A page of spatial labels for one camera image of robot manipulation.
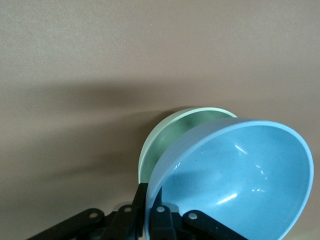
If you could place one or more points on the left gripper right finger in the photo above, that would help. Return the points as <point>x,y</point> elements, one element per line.
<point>162,225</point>

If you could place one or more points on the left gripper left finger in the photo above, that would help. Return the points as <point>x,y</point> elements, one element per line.
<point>125,220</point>

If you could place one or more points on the green bowl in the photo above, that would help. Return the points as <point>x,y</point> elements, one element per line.
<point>170,130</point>

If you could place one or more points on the blue bowl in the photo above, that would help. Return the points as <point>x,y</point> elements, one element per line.
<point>237,162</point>

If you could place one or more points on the brown table cover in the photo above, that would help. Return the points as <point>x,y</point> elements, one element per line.
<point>100,50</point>

